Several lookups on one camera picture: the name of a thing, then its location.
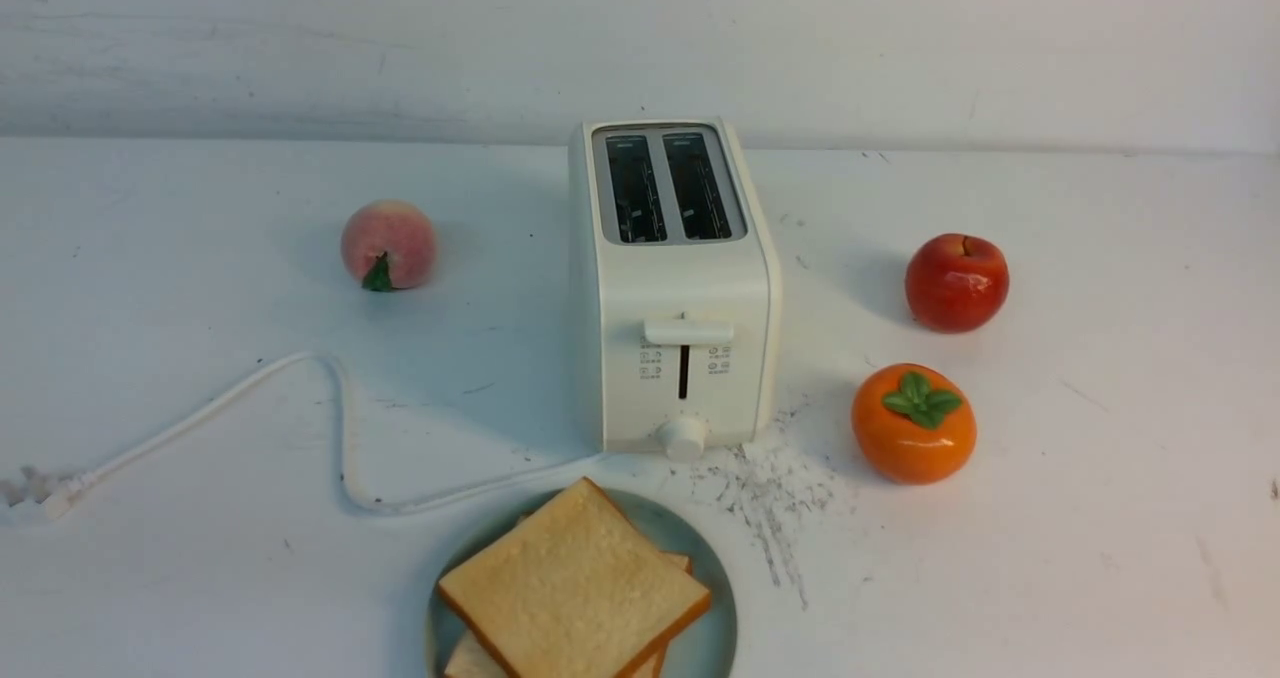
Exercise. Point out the toast slice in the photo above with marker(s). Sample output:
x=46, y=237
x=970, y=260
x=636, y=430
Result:
x=529, y=614
x=581, y=521

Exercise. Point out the white two-slot toaster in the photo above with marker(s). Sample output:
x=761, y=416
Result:
x=676, y=289

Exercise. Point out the pink peach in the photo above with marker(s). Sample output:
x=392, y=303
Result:
x=389, y=246

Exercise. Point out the orange persimmon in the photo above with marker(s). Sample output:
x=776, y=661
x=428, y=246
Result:
x=912, y=424

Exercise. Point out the red apple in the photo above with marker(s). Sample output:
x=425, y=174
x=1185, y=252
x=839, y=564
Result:
x=955, y=283

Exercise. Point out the light green plate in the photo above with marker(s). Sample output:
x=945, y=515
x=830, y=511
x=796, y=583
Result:
x=706, y=649

